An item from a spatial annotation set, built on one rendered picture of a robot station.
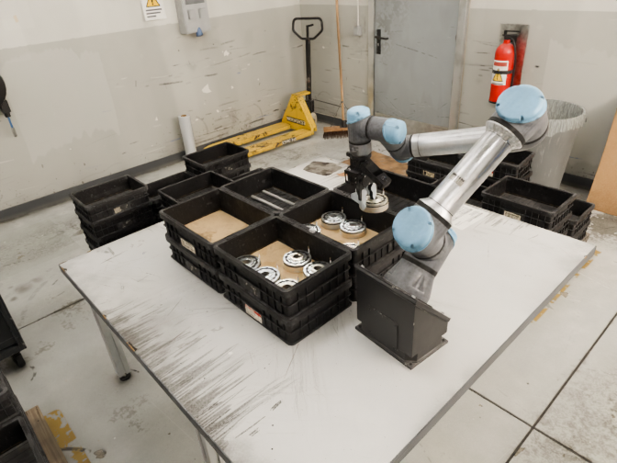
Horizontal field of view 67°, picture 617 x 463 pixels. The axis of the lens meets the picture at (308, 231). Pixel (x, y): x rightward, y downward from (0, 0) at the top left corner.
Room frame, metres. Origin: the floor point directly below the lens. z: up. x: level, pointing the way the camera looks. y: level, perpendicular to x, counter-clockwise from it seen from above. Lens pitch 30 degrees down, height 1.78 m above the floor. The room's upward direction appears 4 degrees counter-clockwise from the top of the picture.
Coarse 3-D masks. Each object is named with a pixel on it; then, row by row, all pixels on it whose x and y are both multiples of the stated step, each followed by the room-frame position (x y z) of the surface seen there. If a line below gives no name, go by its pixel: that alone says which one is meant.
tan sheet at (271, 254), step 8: (264, 248) 1.52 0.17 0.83; (272, 248) 1.51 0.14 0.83; (280, 248) 1.51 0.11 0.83; (288, 248) 1.51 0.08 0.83; (264, 256) 1.46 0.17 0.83; (272, 256) 1.46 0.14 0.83; (280, 256) 1.45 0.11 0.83; (264, 264) 1.41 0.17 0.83; (272, 264) 1.41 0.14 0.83; (280, 264) 1.40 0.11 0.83; (280, 272) 1.35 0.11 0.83; (288, 272) 1.35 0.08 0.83
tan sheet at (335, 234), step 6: (312, 222) 1.69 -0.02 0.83; (318, 222) 1.69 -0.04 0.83; (324, 228) 1.64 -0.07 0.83; (366, 228) 1.61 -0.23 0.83; (324, 234) 1.59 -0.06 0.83; (330, 234) 1.58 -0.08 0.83; (336, 234) 1.58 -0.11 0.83; (366, 234) 1.56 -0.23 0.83; (372, 234) 1.56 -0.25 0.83; (336, 240) 1.54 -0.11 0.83; (342, 240) 1.54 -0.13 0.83; (348, 240) 1.53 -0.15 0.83; (354, 240) 1.53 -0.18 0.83; (360, 240) 1.53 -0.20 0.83; (366, 240) 1.52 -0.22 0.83
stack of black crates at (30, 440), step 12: (12, 420) 1.09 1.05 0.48; (24, 420) 1.10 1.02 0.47; (0, 432) 1.06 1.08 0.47; (12, 432) 1.07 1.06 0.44; (24, 432) 1.04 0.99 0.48; (0, 444) 1.04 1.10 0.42; (12, 444) 1.06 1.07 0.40; (24, 444) 1.07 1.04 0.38; (36, 444) 1.07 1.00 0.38; (0, 456) 1.03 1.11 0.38; (12, 456) 1.03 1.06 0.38; (24, 456) 1.02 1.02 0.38; (36, 456) 0.95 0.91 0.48
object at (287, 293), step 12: (276, 216) 1.58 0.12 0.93; (252, 228) 1.50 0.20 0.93; (300, 228) 1.48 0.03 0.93; (228, 240) 1.43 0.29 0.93; (324, 240) 1.38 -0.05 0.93; (216, 252) 1.38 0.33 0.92; (348, 252) 1.30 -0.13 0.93; (240, 264) 1.27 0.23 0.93; (336, 264) 1.24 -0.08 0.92; (252, 276) 1.22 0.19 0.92; (312, 276) 1.18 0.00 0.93; (324, 276) 1.20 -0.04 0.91; (276, 288) 1.13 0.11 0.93; (288, 288) 1.12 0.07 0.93; (300, 288) 1.14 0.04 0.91
